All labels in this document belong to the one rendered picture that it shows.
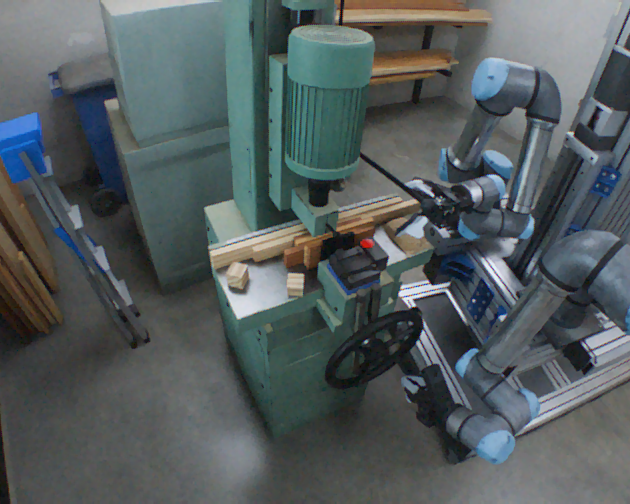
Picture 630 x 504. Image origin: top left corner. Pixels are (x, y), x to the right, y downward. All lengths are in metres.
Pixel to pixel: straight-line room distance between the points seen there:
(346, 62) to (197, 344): 1.56
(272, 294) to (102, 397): 1.22
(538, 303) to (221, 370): 1.46
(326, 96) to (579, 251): 0.56
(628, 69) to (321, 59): 0.79
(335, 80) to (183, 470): 1.52
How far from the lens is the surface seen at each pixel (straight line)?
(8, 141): 1.42
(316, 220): 1.02
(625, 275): 0.78
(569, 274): 0.81
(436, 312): 1.97
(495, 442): 0.91
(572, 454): 2.16
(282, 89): 0.95
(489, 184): 1.13
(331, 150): 0.87
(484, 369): 0.97
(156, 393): 1.94
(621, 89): 1.23
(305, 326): 1.11
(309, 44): 0.80
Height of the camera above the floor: 1.67
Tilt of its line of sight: 44 degrees down
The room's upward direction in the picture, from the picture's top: 5 degrees clockwise
